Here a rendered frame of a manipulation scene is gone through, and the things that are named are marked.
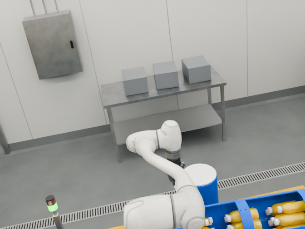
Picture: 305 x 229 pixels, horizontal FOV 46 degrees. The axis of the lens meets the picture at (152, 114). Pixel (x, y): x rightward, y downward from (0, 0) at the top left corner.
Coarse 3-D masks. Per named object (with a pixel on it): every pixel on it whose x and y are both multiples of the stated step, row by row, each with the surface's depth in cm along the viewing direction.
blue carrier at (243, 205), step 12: (288, 192) 233; (300, 192) 229; (216, 204) 231; (228, 204) 241; (240, 204) 227; (252, 204) 244; (264, 204) 245; (216, 216) 245; (264, 216) 246; (180, 228) 219; (216, 228) 244; (252, 228) 218; (264, 228) 242; (300, 228) 220
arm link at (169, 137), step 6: (168, 120) 192; (162, 126) 190; (168, 126) 187; (174, 126) 187; (156, 132) 192; (162, 132) 190; (168, 132) 187; (174, 132) 187; (180, 132) 191; (162, 138) 189; (168, 138) 188; (174, 138) 188; (180, 138) 191; (162, 144) 190; (168, 144) 190; (174, 144) 190; (180, 144) 193; (168, 150) 194; (174, 150) 193
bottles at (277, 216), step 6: (276, 216) 234; (228, 222) 241; (234, 222) 234; (270, 222) 239; (204, 228) 232; (210, 228) 233; (228, 228) 233; (276, 228) 235; (282, 228) 227; (288, 228) 225
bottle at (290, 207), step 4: (284, 204) 230; (288, 204) 228; (292, 204) 228; (296, 204) 228; (300, 204) 228; (304, 204) 228; (284, 208) 228; (288, 208) 227; (292, 208) 227; (296, 208) 227; (300, 208) 227; (304, 208) 227; (284, 212) 229; (288, 212) 228; (292, 212) 228; (296, 212) 228
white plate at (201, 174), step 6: (186, 168) 298; (192, 168) 297; (198, 168) 296; (204, 168) 295; (210, 168) 294; (192, 174) 290; (198, 174) 289; (204, 174) 288; (210, 174) 287; (192, 180) 284; (198, 180) 283; (204, 180) 282; (210, 180) 281
